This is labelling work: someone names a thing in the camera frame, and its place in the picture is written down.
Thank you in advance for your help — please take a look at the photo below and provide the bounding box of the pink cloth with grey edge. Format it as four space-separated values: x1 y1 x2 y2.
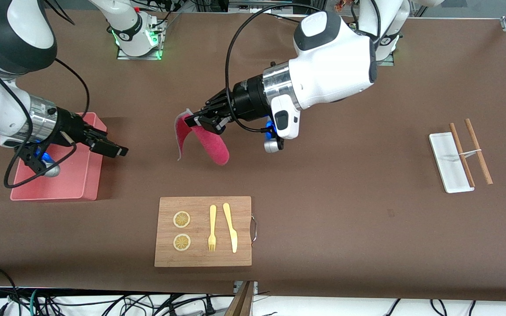
174 109 230 166

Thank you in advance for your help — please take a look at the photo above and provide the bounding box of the pink plastic bin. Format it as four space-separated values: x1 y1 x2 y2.
10 112 107 201

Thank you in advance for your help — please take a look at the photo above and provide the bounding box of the yellow plastic fork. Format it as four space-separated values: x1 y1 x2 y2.
208 205 217 252

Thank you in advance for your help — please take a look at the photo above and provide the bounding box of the grey power strip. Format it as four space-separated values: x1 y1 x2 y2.
229 0 311 14

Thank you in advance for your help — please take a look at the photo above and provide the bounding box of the lemon slice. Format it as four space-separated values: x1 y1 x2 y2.
173 211 191 229
173 234 192 252

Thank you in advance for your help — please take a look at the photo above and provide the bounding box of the yellow plastic knife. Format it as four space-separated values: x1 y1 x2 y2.
223 203 238 254

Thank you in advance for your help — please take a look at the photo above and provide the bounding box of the brown table cover sheet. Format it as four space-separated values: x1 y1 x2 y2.
0 8 506 303

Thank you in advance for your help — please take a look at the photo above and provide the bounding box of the wooden cutting board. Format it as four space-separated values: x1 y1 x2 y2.
154 196 258 268

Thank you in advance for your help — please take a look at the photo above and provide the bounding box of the white rectangular tray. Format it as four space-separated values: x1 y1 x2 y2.
429 132 475 194

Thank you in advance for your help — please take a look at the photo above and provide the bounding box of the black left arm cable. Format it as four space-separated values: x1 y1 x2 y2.
225 2 324 133

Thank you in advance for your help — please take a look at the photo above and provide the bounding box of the black right camera cable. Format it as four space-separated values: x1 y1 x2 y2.
4 141 79 189

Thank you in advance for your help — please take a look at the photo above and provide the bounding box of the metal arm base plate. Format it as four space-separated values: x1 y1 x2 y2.
117 18 164 61
375 35 395 66

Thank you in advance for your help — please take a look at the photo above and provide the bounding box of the black cable on table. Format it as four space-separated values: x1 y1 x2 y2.
265 12 301 23

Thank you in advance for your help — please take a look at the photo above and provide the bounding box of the small metal bracket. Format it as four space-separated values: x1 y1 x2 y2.
233 281 259 294

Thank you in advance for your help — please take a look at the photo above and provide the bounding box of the wooden post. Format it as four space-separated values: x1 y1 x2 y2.
224 281 254 316

